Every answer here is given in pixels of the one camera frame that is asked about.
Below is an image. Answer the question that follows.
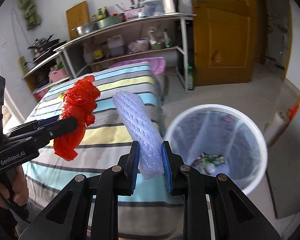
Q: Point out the white foam fruit net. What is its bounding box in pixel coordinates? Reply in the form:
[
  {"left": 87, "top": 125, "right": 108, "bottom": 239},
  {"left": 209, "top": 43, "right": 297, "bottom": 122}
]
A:
[{"left": 113, "top": 91, "right": 164, "bottom": 179}]

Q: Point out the red plastic bag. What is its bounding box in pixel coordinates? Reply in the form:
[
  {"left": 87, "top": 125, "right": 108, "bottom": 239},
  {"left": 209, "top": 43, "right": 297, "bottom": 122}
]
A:
[{"left": 53, "top": 75, "right": 101, "bottom": 161}]

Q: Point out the white trash bin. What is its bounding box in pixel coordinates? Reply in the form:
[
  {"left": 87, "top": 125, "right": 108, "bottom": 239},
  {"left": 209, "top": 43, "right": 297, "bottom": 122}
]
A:
[{"left": 165, "top": 104, "right": 268, "bottom": 195}]

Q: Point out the person's left hand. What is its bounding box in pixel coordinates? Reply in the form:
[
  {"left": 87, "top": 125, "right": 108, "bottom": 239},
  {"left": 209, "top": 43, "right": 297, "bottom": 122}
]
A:
[{"left": 0, "top": 164, "right": 30, "bottom": 209}]

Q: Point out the striped tablecloth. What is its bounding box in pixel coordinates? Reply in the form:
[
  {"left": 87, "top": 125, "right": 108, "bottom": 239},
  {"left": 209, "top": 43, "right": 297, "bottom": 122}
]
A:
[{"left": 23, "top": 62, "right": 184, "bottom": 239}]

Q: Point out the pink woven basket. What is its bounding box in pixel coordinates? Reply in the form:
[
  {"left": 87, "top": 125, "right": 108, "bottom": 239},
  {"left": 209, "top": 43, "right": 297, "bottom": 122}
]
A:
[{"left": 48, "top": 67, "right": 67, "bottom": 83}]

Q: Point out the black wok with pots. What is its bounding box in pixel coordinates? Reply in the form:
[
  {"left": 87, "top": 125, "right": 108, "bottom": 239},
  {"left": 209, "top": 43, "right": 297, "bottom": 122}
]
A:
[{"left": 27, "top": 34, "right": 67, "bottom": 65}]

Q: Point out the dark sauce bottle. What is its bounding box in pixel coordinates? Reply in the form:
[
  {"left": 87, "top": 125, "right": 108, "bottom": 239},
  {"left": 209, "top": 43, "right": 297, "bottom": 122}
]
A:
[{"left": 92, "top": 38, "right": 104, "bottom": 62}]

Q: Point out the pink plastic stool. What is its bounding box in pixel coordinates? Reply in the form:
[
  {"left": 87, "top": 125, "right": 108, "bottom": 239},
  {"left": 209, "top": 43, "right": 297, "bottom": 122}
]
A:
[{"left": 110, "top": 56, "right": 166, "bottom": 93}]

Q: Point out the steel mixing bowl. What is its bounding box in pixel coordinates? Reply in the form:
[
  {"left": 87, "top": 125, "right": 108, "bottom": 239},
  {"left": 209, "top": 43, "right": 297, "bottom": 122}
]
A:
[{"left": 72, "top": 22, "right": 98, "bottom": 37}]

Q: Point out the white jerrycan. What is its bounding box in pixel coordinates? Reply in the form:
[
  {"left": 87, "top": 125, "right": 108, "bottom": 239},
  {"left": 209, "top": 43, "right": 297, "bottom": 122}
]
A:
[{"left": 107, "top": 35, "right": 126, "bottom": 57}]

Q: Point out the wooden cutting board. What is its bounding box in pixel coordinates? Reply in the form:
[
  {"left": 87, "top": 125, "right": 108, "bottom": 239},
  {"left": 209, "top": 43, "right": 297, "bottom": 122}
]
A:
[{"left": 65, "top": 1, "right": 90, "bottom": 40}]

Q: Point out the green enamel basin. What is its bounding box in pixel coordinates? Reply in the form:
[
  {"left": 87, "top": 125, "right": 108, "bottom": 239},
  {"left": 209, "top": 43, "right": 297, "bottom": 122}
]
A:
[{"left": 97, "top": 15, "right": 122, "bottom": 29}]

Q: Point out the white plastic tub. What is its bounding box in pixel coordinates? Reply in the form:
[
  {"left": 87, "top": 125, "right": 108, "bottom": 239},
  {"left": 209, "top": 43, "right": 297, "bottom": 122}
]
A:
[{"left": 136, "top": 38, "right": 149, "bottom": 51}]

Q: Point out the green hanging cloth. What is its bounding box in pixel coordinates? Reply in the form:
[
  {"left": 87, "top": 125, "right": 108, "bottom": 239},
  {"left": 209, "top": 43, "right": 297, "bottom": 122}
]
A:
[{"left": 17, "top": 0, "right": 41, "bottom": 30}]

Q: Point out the white metal shelf rack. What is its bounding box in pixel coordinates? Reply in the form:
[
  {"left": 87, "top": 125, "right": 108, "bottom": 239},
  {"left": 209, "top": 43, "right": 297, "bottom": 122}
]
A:
[{"left": 23, "top": 13, "right": 194, "bottom": 93}]

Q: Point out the pink utensil basket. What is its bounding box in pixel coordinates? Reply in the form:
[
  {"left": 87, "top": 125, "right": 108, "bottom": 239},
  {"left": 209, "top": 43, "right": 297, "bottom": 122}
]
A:
[{"left": 123, "top": 8, "right": 143, "bottom": 21}]

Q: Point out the orange wooden door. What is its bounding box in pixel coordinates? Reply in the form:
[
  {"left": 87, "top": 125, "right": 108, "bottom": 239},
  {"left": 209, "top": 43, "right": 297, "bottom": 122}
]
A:
[{"left": 191, "top": 0, "right": 257, "bottom": 86}]

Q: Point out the clear plastic storage box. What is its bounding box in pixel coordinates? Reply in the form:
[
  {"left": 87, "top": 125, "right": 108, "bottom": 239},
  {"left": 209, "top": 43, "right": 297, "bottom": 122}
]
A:
[{"left": 141, "top": 0, "right": 165, "bottom": 17}]

